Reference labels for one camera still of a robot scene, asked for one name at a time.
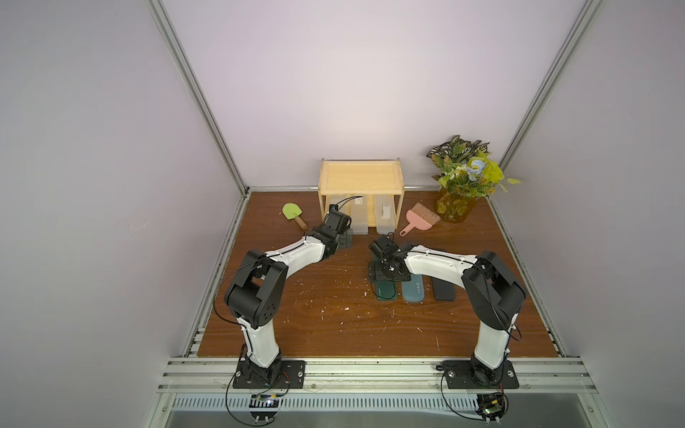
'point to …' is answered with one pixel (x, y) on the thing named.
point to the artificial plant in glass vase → (465, 171)
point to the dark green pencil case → (386, 290)
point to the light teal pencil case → (413, 291)
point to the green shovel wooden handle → (292, 210)
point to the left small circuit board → (263, 401)
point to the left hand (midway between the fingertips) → (339, 231)
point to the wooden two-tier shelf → (368, 176)
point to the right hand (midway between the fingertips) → (382, 269)
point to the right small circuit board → (491, 407)
